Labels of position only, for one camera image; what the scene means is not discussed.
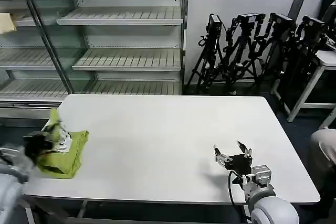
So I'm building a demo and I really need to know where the person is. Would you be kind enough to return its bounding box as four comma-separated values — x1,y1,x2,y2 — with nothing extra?
306,126,336,176

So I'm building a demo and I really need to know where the black monitor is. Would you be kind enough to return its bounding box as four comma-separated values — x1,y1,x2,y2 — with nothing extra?
320,0,336,27

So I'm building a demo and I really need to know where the empty metal shelf rack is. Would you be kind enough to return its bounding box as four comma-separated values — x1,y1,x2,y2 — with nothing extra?
0,0,189,120

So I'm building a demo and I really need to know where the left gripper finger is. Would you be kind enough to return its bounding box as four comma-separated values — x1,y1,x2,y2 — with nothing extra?
53,135,74,154
46,121,67,137

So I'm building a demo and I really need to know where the green t-shirt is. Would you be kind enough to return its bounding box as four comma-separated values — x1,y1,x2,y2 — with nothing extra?
36,108,90,179

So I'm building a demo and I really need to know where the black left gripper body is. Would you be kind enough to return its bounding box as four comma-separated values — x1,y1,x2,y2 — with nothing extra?
23,133,55,164

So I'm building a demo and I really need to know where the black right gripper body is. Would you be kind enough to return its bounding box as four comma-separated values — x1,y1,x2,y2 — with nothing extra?
226,153,254,175

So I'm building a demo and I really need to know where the tan cardboard box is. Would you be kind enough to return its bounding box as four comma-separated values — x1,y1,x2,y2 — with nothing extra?
0,12,17,35

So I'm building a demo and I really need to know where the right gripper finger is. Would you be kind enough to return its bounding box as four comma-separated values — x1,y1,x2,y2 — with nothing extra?
213,144,233,167
236,140,253,158

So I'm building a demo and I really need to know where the white side table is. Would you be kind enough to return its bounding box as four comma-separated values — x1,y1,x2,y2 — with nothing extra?
271,49,336,130

